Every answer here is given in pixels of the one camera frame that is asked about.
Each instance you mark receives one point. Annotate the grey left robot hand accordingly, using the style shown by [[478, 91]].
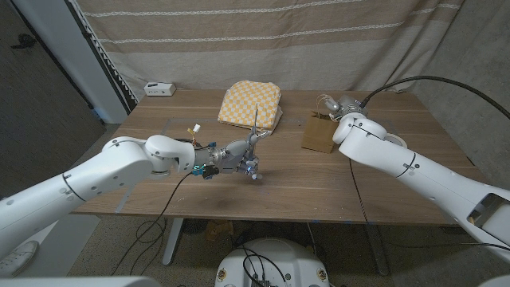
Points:
[[231, 157]]

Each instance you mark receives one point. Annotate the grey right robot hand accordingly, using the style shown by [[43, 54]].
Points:
[[346, 104]]

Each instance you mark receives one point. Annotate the brown paper bag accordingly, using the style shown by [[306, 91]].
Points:
[[318, 135]]

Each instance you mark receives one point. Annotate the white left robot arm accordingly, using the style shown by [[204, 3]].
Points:
[[99, 171]]

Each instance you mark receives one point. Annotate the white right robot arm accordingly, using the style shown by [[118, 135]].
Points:
[[398, 159]]

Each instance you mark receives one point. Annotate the yellow white checkered towel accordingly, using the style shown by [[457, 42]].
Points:
[[247, 99]]

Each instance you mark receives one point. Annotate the white tape roll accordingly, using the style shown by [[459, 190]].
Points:
[[400, 140]]

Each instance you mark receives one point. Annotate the grey tape line marking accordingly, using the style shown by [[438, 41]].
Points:
[[122, 205]]

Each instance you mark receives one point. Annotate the tan crumpled paper piece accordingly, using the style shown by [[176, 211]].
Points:
[[219, 231]]

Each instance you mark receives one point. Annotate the beige striped curtain backdrop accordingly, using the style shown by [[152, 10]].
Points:
[[279, 60]]

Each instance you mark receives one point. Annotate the white power strip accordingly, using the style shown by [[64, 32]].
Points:
[[159, 89]]

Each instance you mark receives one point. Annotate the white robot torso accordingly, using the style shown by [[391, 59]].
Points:
[[275, 255]]

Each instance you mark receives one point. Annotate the black curtain edge strip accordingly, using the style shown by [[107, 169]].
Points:
[[103, 64]]

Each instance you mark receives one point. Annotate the dark grey door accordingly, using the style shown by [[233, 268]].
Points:
[[40, 119]]

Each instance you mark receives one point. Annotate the white sneaker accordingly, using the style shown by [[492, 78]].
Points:
[[20, 261]]

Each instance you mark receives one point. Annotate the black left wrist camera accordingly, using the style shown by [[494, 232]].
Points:
[[209, 172]]

